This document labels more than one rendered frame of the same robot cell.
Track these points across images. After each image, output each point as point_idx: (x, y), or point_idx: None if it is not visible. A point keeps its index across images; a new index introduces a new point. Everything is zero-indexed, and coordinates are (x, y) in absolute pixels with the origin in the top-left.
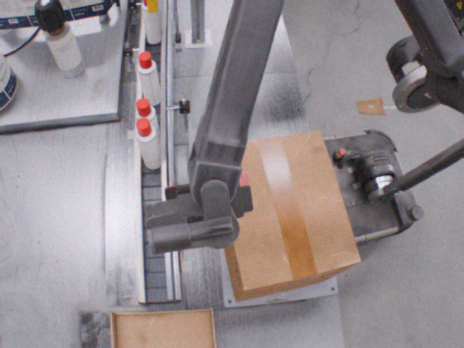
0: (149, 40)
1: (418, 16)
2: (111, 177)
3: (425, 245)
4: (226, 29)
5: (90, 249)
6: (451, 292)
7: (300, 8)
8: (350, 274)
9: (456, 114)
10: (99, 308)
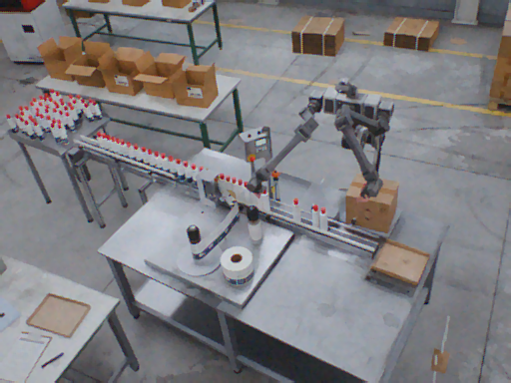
0: (267, 209)
1: (367, 124)
2: (316, 248)
3: (404, 210)
4: (353, 149)
5: (341, 265)
6: (438, 212)
7: None
8: None
9: (346, 156)
10: (366, 272)
